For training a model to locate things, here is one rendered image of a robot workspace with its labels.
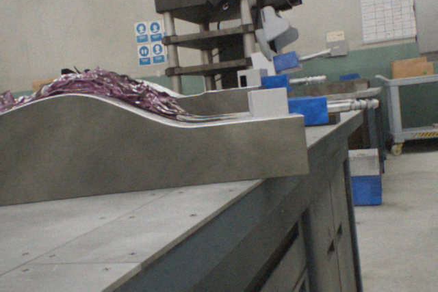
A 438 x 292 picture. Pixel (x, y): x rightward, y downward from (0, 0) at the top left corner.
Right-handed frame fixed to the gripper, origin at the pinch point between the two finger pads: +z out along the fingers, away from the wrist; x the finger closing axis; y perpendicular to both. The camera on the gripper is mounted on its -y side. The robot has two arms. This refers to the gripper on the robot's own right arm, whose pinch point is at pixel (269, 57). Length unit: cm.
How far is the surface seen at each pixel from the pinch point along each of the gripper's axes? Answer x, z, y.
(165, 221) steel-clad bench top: -61, 23, 4
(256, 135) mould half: -45.5, 17.6, 7.4
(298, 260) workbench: -2.8, 34.8, -1.8
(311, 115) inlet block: -38.1, 16.0, 11.4
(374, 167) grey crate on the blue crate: 315, 22, -13
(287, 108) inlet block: -39.2, 14.9, 9.4
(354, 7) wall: 622, -180, -18
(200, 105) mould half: -17.2, 8.3, -8.0
